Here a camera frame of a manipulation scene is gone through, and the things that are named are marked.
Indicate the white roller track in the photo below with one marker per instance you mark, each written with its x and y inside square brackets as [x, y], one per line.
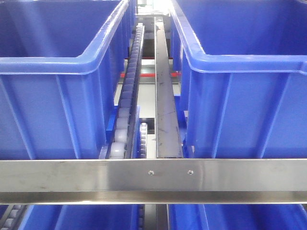
[125, 129]

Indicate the large blue bin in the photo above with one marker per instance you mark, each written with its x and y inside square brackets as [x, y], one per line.
[243, 67]
[60, 62]

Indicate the large blue bin right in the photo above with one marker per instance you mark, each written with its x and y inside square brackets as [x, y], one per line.
[243, 67]

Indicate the steel divider rail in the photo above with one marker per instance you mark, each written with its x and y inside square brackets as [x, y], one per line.
[168, 142]

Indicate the large blue bin left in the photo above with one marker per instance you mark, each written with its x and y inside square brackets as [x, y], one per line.
[60, 62]

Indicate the lower blue bin left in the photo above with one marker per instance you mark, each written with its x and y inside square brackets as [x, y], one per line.
[81, 217]

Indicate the lower blue bin right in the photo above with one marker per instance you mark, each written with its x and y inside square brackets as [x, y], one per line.
[237, 217]

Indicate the steel front shelf rail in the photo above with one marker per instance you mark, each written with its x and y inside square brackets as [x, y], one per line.
[154, 181]

